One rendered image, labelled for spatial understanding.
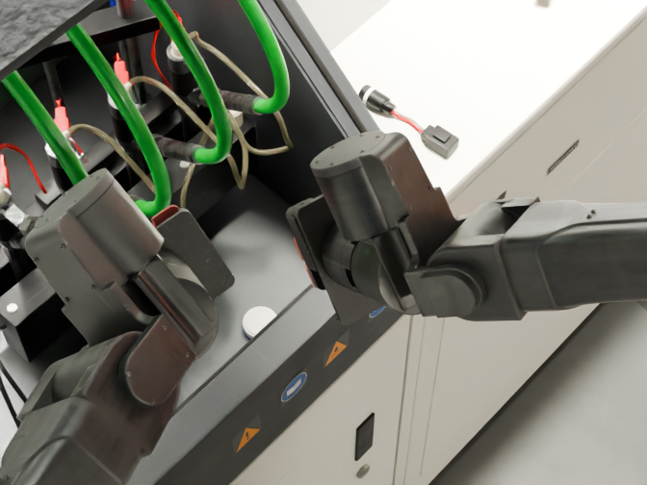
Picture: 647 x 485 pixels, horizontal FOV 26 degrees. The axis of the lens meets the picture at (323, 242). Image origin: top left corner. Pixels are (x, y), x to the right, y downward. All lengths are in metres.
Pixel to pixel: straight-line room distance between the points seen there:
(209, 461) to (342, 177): 0.54
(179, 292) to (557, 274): 0.24
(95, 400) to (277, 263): 0.81
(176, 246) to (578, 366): 1.60
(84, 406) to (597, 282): 0.33
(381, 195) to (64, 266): 0.23
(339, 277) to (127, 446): 0.29
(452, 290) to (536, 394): 1.55
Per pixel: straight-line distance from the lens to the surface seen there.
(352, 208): 0.96
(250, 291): 1.58
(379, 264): 0.97
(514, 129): 1.53
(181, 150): 1.35
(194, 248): 0.98
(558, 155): 1.72
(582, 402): 2.47
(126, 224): 0.86
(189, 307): 0.87
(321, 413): 1.60
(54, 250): 0.85
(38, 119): 1.08
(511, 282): 0.92
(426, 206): 0.96
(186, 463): 1.38
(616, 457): 2.44
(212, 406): 1.38
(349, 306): 1.08
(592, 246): 0.88
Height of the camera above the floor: 2.20
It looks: 58 degrees down
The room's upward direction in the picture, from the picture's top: straight up
